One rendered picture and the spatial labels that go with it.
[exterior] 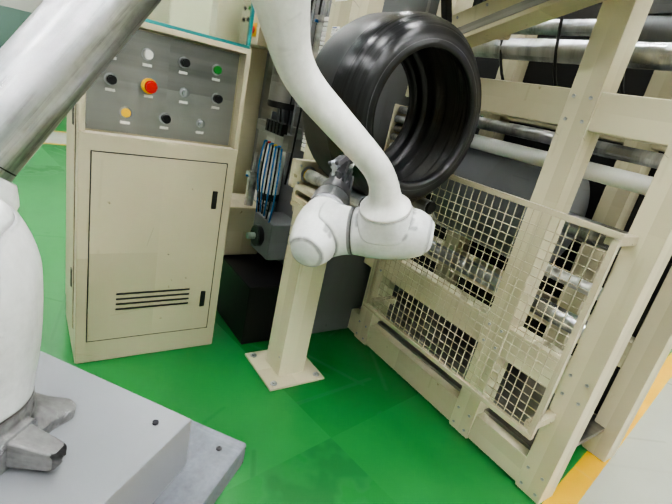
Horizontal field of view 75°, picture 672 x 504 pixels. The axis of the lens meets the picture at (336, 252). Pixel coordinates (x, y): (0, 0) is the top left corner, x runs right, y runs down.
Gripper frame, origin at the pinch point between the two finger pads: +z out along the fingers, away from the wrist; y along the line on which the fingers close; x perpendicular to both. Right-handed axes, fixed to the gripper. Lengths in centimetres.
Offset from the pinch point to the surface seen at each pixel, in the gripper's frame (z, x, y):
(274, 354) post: 5, -55, 90
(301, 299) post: 15, -38, 66
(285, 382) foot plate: -4, -49, 97
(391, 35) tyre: 18.2, 12.7, -25.0
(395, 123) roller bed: 74, -1, 20
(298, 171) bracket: 23.6, -26.8, 13.3
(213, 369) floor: -8, -77, 85
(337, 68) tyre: 13.9, -2.1, -20.4
